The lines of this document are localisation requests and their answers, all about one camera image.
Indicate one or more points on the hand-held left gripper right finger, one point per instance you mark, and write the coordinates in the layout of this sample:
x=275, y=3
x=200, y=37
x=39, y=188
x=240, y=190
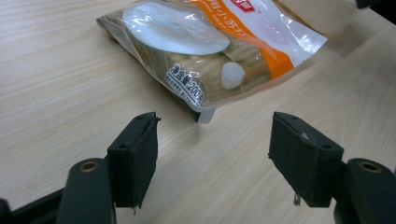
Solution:
x=300, y=161

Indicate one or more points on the clear orange white powder bag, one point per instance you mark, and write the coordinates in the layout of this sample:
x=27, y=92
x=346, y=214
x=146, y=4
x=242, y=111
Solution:
x=199, y=46

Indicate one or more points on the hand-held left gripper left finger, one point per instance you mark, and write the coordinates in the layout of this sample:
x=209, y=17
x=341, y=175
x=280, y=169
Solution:
x=134, y=161

